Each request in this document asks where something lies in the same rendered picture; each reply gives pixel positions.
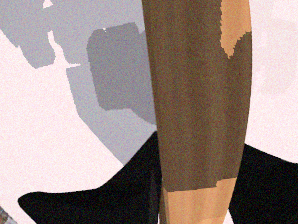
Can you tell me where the wooden side rail with metal hooks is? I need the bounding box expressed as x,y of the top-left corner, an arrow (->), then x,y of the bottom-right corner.
141,0 -> 253,224

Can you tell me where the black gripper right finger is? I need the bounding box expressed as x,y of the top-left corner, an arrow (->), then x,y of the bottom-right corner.
229,143 -> 298,224

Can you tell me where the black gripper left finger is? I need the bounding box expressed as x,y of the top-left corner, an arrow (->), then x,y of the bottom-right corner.
17,131 -> 162,224

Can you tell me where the wooden post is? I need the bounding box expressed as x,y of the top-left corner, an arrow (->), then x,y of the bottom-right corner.
158,183 -> 166,224

